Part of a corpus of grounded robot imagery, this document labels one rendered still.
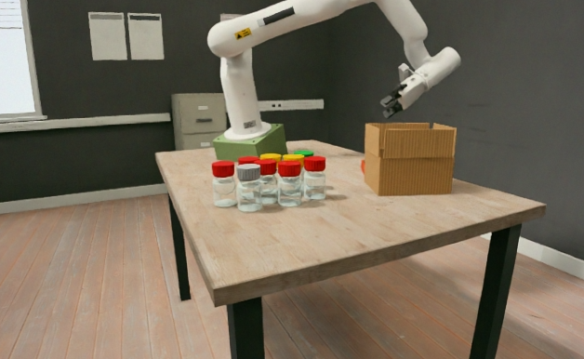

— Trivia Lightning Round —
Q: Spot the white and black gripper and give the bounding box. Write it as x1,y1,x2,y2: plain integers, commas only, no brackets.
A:
380,74,427,119

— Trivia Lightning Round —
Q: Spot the bottle with green cap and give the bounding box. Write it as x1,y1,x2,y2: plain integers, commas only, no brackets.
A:
294,151,313,175

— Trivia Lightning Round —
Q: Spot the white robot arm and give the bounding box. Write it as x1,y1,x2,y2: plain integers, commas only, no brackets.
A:
208,0,461,141

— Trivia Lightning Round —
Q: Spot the brown cardboard box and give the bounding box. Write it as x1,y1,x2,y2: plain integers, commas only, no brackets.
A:
365,123,457,196

